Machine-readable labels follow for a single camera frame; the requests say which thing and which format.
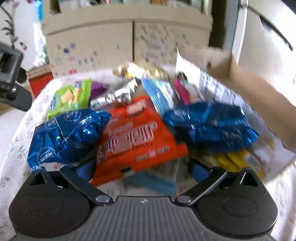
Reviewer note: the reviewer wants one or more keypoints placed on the blue foil snack packet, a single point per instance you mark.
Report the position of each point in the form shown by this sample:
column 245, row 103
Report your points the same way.
column 208, row 125
column 64, row 134

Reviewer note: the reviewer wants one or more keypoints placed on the cream croissant packet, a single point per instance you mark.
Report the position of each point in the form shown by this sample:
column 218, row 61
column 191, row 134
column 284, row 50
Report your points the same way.
column 136, row 69

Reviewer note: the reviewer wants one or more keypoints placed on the pale blue flat packet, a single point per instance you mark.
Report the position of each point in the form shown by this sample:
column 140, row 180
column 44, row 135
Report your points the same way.
column 150, row 184

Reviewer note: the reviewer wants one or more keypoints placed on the orange-red snack packet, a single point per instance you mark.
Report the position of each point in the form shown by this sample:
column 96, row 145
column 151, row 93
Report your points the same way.
column 138, row 141

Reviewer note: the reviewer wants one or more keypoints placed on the light blue snack packet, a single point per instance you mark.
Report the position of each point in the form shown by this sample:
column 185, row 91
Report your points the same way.
column 157, row 97

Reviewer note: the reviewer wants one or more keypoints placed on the purple snack packet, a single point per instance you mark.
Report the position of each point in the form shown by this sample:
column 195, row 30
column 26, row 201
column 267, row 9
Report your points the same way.
column 98, row 89

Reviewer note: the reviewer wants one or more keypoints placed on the blue plastic bag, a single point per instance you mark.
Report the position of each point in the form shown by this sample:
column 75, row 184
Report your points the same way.
column 40, row 10

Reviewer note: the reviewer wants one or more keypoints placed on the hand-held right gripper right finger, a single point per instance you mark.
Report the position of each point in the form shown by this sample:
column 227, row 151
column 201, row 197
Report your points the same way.
column 198, row 171

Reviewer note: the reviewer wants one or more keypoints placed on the cream cabinet with stickers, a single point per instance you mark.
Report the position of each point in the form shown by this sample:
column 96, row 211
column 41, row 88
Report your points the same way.
column 92, row 41

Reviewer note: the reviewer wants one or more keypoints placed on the red cardboard box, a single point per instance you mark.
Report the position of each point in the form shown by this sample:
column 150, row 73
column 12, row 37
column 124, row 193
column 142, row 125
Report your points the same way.
column 38, row 84

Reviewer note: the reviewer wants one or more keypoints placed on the clear plastic bag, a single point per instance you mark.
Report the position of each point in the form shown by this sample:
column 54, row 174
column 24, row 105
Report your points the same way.
column 39, row 46

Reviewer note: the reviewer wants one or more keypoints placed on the silver refrigerator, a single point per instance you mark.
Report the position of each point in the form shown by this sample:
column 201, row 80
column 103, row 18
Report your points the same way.
column 259, row 46

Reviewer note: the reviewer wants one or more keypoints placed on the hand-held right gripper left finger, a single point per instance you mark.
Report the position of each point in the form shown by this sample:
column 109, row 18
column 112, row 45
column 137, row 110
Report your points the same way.
column 84, row 170

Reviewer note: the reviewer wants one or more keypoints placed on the silver foil snack packet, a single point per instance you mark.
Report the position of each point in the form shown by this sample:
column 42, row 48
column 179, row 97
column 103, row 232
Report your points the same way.
column 115, row 96

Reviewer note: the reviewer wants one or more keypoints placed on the black flower wall sticker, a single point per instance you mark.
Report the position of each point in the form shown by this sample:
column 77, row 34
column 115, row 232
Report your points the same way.
column 9, row 25

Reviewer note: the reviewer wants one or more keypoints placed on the yellow waffle snack packet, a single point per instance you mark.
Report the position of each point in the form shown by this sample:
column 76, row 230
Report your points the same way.
column 219, row 160

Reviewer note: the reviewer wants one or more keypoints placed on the pink snack packet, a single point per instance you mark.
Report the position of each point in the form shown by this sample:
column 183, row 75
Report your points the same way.
column 182, row 92

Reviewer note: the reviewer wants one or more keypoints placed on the green snack packet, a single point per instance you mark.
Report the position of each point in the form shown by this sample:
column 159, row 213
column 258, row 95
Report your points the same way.
column 69, row 97

